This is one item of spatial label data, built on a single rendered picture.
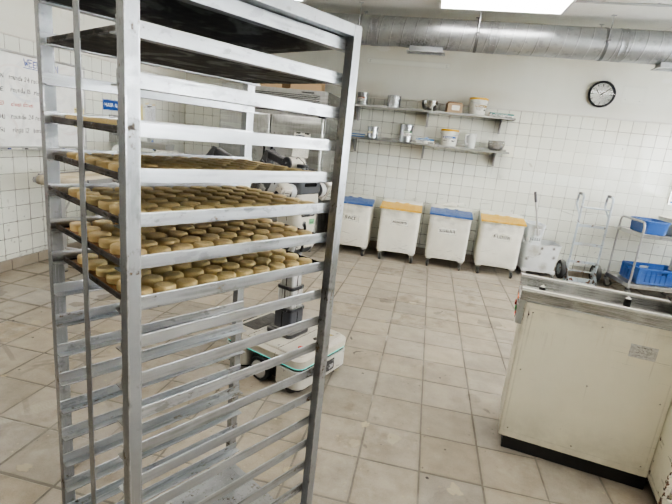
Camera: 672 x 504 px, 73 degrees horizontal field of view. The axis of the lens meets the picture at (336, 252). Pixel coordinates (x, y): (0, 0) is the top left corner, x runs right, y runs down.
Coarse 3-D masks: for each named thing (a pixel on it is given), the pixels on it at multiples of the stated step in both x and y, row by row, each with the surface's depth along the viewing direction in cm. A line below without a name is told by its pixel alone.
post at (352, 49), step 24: (336, 144) 129; (336, 168) 130; (336, 192) 131; (336, 216) 133; (336, 240) 135; (336, 264) 138; (312, 384) 148; (312, 408) 150; (312, 432) 151; (312, 456) 153; (312, 480) 157
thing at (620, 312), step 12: (528, 288) 223; (528, 300) 224; (540, 300) 221; (552, 300) 219; (564, 300) 217; (576, 300) 215; (588, 300) 214; (588, 312) 215; (600, 312) 213; (612, 312) 211; (624, 312) 209; (636, 312) 207; (648, 312) 205; (648, 324) 206; (660, 324) 205
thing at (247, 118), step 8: (248, 88) 153; (248, 120) 156; (248, 128) 156; (240, 144) 159; (240, 152) 159; (248, 152) 159; (240, 296) 172; (240, 320) 175; (232, 336) 176; (240, 336) 177; (232, 360) 178; (232, 384) 180; (232, 400) 182; (232, 424) 185; (232, 440) 187
